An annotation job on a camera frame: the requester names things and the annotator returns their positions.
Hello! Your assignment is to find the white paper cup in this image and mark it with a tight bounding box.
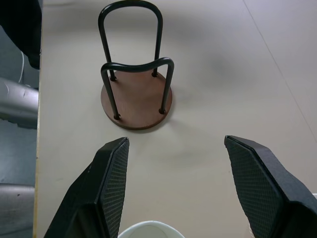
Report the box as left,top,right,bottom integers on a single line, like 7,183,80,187
117,221,186,238

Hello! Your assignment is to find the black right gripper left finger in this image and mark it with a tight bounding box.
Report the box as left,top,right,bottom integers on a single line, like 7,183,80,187
43,137,130,238

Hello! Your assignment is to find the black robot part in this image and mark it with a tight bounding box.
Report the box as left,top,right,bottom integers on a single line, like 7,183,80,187
0,0,43,70

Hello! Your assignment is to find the white cable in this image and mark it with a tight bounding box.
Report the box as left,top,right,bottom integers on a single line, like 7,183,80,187
17,51,25,83

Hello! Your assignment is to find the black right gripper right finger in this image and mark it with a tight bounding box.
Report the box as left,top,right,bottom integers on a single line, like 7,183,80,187
224,135,317,238

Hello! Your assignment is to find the black wire cup holder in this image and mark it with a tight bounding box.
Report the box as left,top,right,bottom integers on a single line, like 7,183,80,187
98,0,175,131

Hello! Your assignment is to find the silver robot body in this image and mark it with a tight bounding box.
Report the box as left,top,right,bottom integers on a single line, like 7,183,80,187
0,77,40,238

